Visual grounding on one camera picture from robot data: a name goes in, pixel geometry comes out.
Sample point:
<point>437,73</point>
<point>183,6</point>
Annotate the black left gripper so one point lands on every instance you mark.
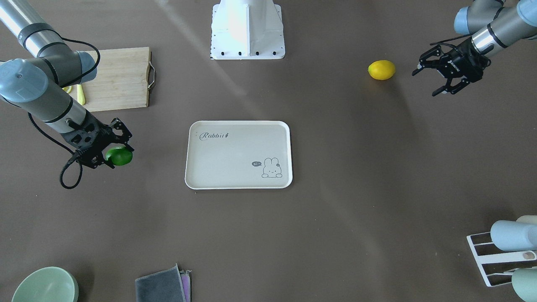
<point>461,64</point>

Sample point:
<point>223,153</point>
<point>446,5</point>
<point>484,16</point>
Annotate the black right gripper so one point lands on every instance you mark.
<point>102,137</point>

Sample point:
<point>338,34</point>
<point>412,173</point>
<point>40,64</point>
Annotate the green lime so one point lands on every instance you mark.
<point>119,156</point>

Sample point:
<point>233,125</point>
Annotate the yellow lemon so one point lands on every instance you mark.
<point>381,69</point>

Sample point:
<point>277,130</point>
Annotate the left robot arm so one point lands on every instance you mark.
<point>486,27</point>

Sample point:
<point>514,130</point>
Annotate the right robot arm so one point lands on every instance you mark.
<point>36,85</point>

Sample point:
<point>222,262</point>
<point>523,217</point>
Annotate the cream rabbit tray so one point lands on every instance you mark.
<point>239,154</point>

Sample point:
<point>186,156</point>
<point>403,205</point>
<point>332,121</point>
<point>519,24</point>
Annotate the yellow plastic knife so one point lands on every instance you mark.
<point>81,98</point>

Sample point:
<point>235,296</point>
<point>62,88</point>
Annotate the lemon slice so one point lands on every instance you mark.
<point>68,89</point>

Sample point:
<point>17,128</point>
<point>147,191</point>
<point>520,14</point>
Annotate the wooden cutting board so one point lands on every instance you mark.
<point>122,80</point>

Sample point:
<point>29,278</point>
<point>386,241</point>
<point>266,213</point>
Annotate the mint green bowl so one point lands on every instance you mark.
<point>49,284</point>

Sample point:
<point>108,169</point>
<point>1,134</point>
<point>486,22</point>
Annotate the grey folded cloth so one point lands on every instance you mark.
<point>172,285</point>

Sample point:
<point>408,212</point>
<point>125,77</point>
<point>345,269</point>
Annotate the white cup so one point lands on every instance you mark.
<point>528,219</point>

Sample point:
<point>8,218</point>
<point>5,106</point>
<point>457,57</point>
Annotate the light blue cup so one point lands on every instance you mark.
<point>512,236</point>

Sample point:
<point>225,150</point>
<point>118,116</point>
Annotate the mint green cup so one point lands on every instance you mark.
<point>524,283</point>

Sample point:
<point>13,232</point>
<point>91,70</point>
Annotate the white camera stand column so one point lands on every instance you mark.
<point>247,30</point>

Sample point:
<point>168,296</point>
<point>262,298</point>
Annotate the white wire cup rack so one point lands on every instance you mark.
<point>496,266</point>

